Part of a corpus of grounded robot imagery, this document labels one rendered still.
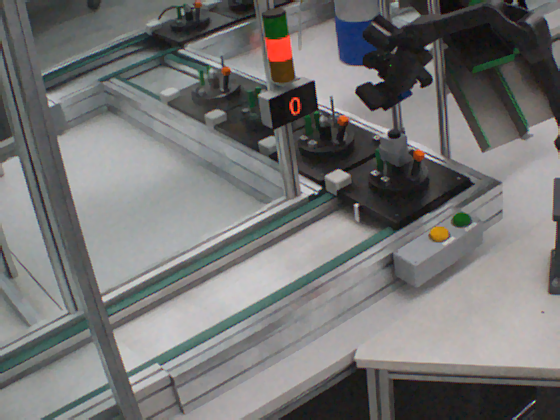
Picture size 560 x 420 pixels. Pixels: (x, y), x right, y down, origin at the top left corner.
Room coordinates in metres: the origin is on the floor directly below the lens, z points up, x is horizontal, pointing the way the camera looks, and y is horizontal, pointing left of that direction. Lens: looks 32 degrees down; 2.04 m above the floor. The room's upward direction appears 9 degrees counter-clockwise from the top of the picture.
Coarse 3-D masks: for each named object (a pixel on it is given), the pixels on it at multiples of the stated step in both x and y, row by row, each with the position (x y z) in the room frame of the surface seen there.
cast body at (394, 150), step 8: (384, 136) 1.77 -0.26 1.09; (392, 136) 1.75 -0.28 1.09; (400, 136) 1.75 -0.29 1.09; (384, 144) 1.76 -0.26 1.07; (392, 144) 1.74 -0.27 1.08; (400, 144) 1.75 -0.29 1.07; (384, 152) 1.76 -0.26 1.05; (392, 152) 1.74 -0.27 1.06; (400, 152) 1.74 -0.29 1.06; (392, 160) 1.74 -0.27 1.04; (400, 160) 1.73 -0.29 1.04; (408, 160) 1.74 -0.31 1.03
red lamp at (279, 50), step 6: (288, 36) 1.75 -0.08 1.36; (270, 42) 1.74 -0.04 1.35; (276, 42) 1.74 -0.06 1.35; (282, 42) 1.74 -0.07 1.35; (288, 42) 1.75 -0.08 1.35; (270, 48) 1.74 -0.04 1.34; (276, 48) 1.74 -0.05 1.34; (282, 48) 1.74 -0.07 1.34; (288, 48) 1.74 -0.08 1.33; (270, 54) 1.75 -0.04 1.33; (276, 54) 1.74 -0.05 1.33; (282, 54) 1.74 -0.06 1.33; (288, 54) 1.74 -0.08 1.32; (276, 60) 1.74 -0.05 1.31; (282, 60) 1.74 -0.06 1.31
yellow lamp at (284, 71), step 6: (270, 60) 1.75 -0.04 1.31; (288, 60) 1.74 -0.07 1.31; (270, 66) 1.75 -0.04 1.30; (276, 66) 1.74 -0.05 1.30; (282, 66) 1.74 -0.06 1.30; (288, 66) 1.74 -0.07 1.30; (270, 72) 1.76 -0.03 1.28; (276, 72) 1.74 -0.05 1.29; (282, 72) 1.74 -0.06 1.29; (288, 72) 1.74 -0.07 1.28; (294, 72) 1.75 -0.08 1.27; (276, 78) 1.74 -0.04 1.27; (282, 78) 1.74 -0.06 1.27; (288, 78) 1.74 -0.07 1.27; (294, 78) 1.75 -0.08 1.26
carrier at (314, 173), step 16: (304, 128) 2.08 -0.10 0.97; (320, 128) 1.97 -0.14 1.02; (336, 128) 2.02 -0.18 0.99; (352, 128) 2.05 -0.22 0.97; (304, 144) 1.96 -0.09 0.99; (320, 144) 1.95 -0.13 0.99; (336, 144) 1.93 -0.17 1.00; (352, 144) 1.94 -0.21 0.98; (368, 144) 1.95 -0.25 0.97; (304, 160) 1.92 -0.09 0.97; (320, 160) 1.91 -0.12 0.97; (336, 160) 1.90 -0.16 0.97; (352, 160) 1.88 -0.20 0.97; (368, 160) 1.89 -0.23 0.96; (304, 176) 1.86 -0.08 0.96; (320, 176) 1.83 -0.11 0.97
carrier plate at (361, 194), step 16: (432, 160) 1.83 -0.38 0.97; (352, 176) 1.81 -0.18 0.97; (432, 176) 1.76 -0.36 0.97; (448, 176) 1.75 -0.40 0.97; (464, 176) 1.74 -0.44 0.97; (352, 192) 1.74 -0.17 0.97; (368, 192) 1.73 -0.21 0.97; (432, 192) 1.69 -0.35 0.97; (448, 192) 1.68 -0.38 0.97; (368, 208) 1.67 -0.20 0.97; (384, 208) 1.66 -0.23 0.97; (400, 208) 1.65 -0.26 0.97; (416, 208) 1.64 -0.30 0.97; (400, 224) 1.60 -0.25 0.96
